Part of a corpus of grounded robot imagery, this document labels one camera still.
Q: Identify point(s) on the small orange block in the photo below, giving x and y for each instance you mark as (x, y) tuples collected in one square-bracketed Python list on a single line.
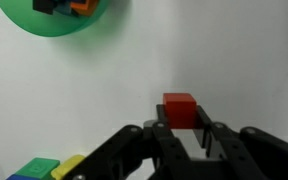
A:
[(179, 110)]

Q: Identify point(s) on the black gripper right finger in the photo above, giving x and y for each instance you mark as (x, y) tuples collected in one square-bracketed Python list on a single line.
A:
[(237, 146)]

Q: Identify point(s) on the yellow block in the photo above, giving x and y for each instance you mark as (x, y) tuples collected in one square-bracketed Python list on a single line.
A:
[(67, 165)]

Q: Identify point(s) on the blue block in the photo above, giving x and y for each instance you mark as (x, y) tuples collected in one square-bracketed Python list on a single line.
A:
[(15, 177)]

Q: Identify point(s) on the dark block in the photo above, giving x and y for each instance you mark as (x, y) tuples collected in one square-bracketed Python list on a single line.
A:
[(44, 5)]

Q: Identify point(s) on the green plastic bowl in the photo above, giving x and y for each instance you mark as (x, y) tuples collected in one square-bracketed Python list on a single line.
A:
[(34, 23)]

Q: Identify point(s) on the orange flat block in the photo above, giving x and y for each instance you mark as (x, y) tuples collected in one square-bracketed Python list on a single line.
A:
[(84, 6)]

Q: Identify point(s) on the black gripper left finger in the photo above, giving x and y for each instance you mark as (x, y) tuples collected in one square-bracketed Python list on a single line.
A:
[(164, 143)]

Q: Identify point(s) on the green block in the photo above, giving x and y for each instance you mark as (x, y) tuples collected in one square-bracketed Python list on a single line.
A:
[(37, 167)]

